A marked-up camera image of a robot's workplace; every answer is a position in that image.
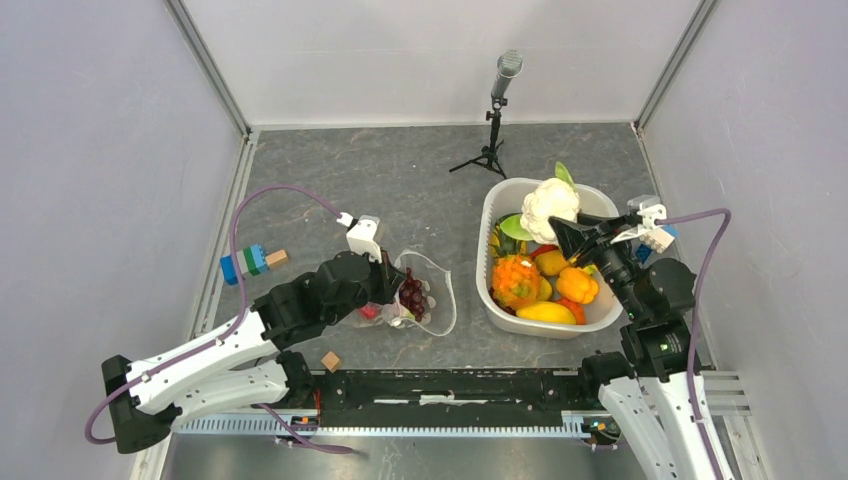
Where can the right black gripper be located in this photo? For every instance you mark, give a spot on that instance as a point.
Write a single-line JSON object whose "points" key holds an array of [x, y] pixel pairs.
{"points": [[574, 237]]}

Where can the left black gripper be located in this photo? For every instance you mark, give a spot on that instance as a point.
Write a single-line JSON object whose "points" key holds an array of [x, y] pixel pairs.
{"points": [[389, 278]]}

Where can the purple grape bunch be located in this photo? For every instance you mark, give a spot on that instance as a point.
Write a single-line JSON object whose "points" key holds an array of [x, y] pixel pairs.
{"points": [[412, 296]]}

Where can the red chili pepper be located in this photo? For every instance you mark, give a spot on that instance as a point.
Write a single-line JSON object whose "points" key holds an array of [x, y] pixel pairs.
{"points": [[369, 312]]}

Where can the clear polka dot zip bag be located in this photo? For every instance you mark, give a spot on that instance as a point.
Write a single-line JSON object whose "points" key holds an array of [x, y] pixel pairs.
{"points": [[441, 316]]}

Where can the white cauliflower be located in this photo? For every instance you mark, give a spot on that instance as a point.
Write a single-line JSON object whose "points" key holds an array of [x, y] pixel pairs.
{"points": [[556, 197]]}

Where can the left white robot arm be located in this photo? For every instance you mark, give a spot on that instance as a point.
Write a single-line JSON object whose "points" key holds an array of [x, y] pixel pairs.
{"points": [[246, 361]]}

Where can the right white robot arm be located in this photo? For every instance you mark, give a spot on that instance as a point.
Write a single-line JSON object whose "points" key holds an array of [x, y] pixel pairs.
{"points": [[654, 389]]}

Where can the orange bell pepper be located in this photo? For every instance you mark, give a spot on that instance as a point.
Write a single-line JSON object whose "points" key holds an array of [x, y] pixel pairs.
{"points": [[577, 285]]}

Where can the white blue toy block stack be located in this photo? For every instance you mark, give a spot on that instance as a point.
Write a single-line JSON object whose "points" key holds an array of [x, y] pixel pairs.
{"points": [[655, 242]]}

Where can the white plastic basket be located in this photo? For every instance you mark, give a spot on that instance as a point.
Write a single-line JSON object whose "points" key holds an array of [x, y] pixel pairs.
{"points": [[504, 198]]}

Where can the orange carrot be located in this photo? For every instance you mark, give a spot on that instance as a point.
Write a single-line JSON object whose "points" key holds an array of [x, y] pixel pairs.
{"points": [[575, 308]]}

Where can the toy pineapple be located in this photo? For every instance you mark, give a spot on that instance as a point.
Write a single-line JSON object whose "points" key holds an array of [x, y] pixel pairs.
{"points": [[515, 280]]}

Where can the yellow mango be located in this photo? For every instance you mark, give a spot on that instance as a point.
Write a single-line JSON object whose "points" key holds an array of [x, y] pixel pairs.
{"points": [[547, 312]]}

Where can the small wooden cube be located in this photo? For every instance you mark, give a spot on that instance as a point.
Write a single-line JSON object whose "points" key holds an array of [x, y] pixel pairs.
{"points": [[331, 362]]}

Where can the blue green toy block stack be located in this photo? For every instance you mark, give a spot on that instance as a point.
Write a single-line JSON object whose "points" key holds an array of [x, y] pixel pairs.
{"points": [[251, 261]]}

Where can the silver microphone on tripod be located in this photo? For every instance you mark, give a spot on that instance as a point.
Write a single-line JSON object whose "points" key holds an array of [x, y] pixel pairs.
{"points": [[508, 66]]}

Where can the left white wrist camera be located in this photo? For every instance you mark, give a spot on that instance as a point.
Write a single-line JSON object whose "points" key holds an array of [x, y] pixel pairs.
{"points": [[362, 235]]}

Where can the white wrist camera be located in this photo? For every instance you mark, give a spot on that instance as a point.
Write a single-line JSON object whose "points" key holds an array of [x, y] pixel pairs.
{"points": [[362, 235], [645, 214]]}

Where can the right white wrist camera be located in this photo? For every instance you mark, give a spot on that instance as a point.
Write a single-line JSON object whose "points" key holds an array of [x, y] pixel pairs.
{"points": [[645, 214]]}

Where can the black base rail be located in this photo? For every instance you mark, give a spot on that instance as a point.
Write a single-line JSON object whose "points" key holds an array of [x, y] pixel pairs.
{"points": [[465, 402]]}

